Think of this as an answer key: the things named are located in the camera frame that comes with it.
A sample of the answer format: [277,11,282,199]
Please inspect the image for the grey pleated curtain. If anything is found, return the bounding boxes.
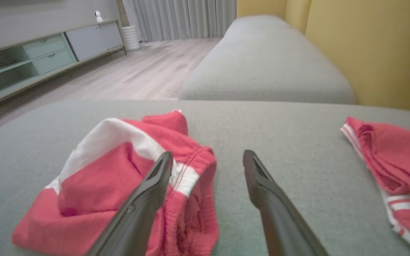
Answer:
[123,0,237,42]

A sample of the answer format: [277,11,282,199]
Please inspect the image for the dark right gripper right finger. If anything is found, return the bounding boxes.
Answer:
[242,150,330,256]

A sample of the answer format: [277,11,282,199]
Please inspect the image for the white ribbed bin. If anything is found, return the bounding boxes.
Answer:
[122,25,141,51]

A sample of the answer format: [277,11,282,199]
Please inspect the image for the yellow padded backrest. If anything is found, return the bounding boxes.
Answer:
[236,0,410,115]

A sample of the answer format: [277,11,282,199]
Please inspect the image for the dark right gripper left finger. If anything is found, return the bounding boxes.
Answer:
[86,152,174,256]

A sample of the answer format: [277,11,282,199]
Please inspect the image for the large grey fabric sofa seat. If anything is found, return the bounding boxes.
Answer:
[0,100,410,256]

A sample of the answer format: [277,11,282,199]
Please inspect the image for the red shirt with white sleeves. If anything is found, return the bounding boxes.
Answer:
[340,117,410,256]

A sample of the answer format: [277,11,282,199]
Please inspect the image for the long low TV cabinet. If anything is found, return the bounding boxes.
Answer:
[0,20,127,119]

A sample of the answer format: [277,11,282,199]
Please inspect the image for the wooden post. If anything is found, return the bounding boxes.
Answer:
[116,0,130,27]

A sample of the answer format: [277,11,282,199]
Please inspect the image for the red printed jersey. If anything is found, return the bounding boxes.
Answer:
[12,110,220,256]

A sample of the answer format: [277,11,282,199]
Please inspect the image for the small grey fabric sofa cushion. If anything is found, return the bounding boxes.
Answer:
[178,14,356,105]

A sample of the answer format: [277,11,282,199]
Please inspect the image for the teal cabinet drawer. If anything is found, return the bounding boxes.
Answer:
[23,34,68,59]
[32,49,77,74]

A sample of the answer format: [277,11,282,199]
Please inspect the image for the grey cabinet door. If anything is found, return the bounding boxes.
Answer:
[65,22,123,62]

